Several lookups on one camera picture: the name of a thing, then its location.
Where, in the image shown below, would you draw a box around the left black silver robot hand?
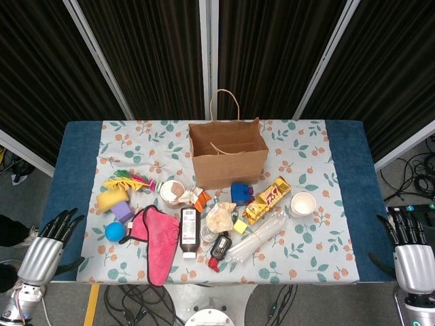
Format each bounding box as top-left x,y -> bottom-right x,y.
16,207 -> 86,286

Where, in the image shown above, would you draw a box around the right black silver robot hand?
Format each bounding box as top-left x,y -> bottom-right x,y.
368,205 -> 434,297

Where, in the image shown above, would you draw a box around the blue ball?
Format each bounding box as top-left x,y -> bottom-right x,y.
104,222 -> 122,242

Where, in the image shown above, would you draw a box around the white paper cup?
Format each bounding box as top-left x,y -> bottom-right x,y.
289,192 -> 317,219

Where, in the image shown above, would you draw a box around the golden snack packet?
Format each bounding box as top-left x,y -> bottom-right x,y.
241,176 -> 292,225

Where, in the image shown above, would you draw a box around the clear bag of beige food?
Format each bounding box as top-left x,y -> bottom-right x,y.
205,202 -> 237,234

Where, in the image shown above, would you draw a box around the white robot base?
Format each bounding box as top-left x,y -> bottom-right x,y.
185,297 -> 234,326

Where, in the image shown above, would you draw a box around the brown paper bag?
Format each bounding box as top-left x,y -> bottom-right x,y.
188,88 -> 269,191

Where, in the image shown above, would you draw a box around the white sneaker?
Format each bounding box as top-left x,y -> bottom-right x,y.
23,225 -> 42,242

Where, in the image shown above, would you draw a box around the person leg dark trousers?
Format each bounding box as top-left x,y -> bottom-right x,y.
0,213 -> 34,247

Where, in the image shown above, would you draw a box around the yellow sponge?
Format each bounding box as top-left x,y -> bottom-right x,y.
97,189 -> 131,215

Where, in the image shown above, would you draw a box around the purple foam cube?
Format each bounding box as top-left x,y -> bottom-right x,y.
111,200 -> 135,224

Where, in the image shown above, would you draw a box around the floral tablecloth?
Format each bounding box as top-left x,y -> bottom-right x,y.
75,119 -> 360,285

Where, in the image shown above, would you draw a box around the blue table cover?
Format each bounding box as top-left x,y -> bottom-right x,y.
26,119 -> 402,283

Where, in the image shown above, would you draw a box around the yellow pink feather toy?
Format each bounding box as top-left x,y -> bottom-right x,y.
101,169 -> 157,192

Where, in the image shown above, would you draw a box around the pink towel black trim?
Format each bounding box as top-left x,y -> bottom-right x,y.
118,204 -> 181,288

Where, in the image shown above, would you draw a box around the clear tub brown contents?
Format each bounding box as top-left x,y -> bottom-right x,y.
159,179 -> 186,208

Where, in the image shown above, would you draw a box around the brown bottle white cap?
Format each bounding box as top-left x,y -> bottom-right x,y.
179,206 -> 201,259

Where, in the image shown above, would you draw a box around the crumpled orange silver wrapper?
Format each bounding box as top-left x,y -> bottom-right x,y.
178,185 -> 212,213

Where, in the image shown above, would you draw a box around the black bottle red cap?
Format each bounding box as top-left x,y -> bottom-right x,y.
207,234 -> 234,272

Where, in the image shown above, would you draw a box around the blue building block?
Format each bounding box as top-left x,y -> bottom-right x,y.
230,182 -> 251,206

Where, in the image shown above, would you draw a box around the black ribbed partition panel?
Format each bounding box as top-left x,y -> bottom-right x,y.
0,0 -> 133,177
210,0 -> 361,120
294,0 -> 435,170
77,0 -> 211,120

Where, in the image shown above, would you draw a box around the black floor cable tangle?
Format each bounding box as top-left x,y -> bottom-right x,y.
0,145 -> 35,183
103,284 -> 178,326
264,284 -> 297,326
379,135 -> 435,202

